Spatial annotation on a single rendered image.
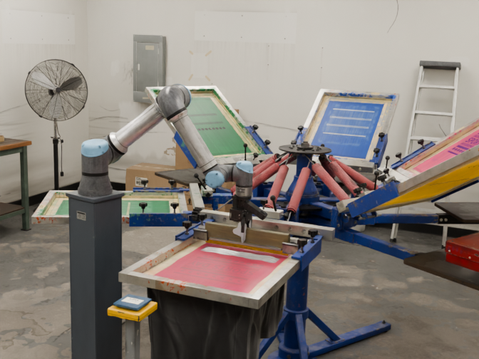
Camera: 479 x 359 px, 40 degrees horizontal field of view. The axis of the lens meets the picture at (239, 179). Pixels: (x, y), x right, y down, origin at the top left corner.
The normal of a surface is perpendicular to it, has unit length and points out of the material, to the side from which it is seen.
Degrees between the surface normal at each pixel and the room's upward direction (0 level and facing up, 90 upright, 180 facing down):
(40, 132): 90
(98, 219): 90
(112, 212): 90
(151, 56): 90
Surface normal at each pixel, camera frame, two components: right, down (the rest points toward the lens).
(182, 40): -0.39, 0.18
